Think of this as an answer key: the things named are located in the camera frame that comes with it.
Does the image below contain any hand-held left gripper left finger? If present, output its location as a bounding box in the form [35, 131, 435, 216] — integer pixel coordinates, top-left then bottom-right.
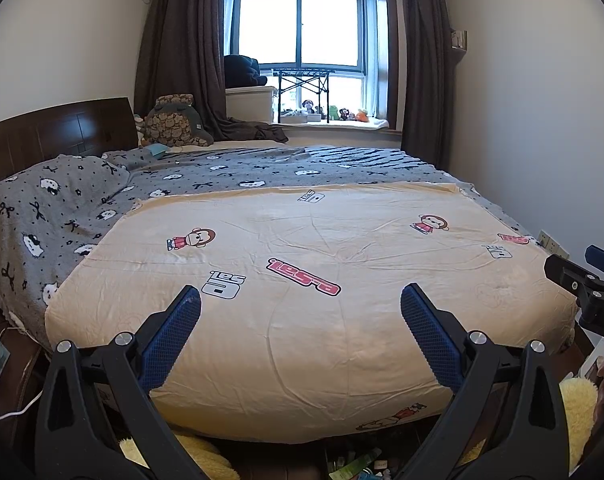
[34, 285, 203, 480]

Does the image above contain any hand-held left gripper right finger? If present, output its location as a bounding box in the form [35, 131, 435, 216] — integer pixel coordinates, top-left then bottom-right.
[397, 282, 570, 480]

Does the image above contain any white plastic object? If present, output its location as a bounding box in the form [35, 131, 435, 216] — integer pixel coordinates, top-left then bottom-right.
[577, 340, 604, 381]

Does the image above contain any yellow fluffy rug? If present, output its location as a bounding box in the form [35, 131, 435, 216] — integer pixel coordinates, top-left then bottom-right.
[119, 377, 599, 480]

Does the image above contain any cream printed blanket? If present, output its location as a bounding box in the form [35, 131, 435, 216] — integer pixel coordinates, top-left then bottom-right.
[46, 180, 580, 446]

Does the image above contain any green tube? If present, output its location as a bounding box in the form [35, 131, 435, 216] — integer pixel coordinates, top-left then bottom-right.
[329, 452, 380, 478]

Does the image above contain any grey patterned bed sheet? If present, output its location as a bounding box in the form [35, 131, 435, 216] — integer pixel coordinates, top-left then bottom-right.
[0, 145, 543, 346]

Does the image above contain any brown nightstand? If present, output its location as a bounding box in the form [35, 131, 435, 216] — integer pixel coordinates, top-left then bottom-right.
[0, 310, 50, 461]

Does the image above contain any brown patterned plush cushion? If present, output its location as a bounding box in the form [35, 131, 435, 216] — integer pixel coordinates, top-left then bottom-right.
[140, 92, 215, 148]

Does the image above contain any dark cloth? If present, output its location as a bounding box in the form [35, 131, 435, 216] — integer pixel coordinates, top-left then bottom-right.
[217, 116, 289, 143]

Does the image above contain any dark wooden headboard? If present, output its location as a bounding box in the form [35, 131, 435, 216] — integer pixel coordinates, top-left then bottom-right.
[0, 97, 140, 188]

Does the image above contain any white storage box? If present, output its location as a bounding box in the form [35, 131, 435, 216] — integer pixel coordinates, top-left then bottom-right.
[225, 85, 279, 125]

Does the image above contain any dark brown curtain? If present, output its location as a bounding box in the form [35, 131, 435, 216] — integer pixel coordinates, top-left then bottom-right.
[399, 0, 458, 171]
[134, 0, 233, 141]

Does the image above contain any dark blue clothes pile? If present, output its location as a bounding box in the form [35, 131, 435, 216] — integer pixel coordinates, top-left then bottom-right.
[224, 54, 267, 88]

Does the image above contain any black folding rack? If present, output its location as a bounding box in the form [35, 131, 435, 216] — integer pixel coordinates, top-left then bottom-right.
[272, 67, 335, 123]

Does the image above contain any window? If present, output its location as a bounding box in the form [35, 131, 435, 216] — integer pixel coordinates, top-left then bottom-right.
[224, 0, 390, 121]

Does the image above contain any wall socket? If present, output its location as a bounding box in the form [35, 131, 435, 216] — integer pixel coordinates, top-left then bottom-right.
[538, 230, 572, 257]

